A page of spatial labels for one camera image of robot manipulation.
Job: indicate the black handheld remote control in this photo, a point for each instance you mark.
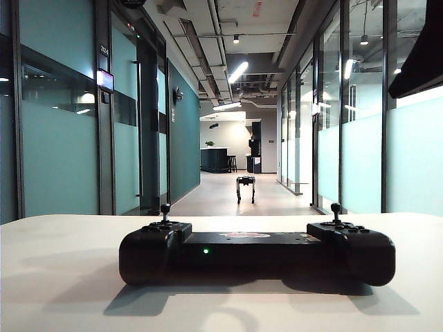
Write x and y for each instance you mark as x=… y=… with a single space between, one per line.
x=256 y=257

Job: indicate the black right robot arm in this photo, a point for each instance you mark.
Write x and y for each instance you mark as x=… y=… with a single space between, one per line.
x=424 y=58

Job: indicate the black quadruped robot dog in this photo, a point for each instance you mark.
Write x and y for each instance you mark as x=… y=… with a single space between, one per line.
x=244 y=186

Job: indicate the black door access reader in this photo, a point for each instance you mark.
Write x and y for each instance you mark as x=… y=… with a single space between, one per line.
x=105 y=98

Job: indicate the glowing door display panel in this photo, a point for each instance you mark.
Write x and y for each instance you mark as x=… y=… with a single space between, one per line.
x=105 y=80

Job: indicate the wooden bar stool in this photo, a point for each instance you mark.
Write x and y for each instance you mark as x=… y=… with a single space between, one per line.
x=232 y=163

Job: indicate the dark counter with white top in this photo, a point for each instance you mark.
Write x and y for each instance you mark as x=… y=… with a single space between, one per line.
x=212 y=159

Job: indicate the green potted plant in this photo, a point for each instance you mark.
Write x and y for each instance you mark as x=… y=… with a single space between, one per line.
x=209 y=143

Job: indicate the tall black cabinet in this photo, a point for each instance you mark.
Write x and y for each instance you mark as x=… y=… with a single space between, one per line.
x=256 y=145

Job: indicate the low linear ceiling light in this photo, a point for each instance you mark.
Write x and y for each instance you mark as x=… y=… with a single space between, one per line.
x=226 y=106

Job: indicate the long linear ceiling light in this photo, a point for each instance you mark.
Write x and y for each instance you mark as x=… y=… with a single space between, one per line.
x=238 y=72

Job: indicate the small ceiling spot light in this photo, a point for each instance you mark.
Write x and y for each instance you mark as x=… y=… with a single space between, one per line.
x=236 y=39

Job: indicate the linear office ceiling light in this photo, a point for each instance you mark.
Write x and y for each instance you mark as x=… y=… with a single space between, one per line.
x=348 y=68

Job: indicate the room number sign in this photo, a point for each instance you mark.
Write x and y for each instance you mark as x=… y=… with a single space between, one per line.
x=104 y=51

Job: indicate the grey pendant lamp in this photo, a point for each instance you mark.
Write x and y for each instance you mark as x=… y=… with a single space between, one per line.
x=364 y=40

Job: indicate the wide office ceiling light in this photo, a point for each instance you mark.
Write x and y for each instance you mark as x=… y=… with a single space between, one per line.
x=397 y=71

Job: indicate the small white wall sign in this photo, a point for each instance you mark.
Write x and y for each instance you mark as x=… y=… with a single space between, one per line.
x=173 y=115

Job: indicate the round dark wall ornament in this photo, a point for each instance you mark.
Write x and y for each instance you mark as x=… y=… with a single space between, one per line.
x=178 y=95

